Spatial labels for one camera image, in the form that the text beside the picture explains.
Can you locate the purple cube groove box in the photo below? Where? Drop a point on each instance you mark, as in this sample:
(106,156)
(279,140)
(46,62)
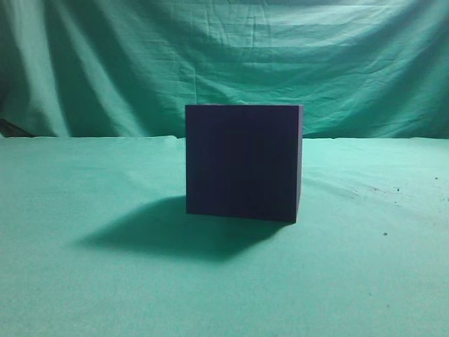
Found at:
(244,161)

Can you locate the green table cloth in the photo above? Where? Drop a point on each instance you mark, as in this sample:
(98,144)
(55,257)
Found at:
(95,241)

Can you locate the green backdrop cloth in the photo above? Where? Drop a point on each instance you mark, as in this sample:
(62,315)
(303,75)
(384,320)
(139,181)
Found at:
(361,69)

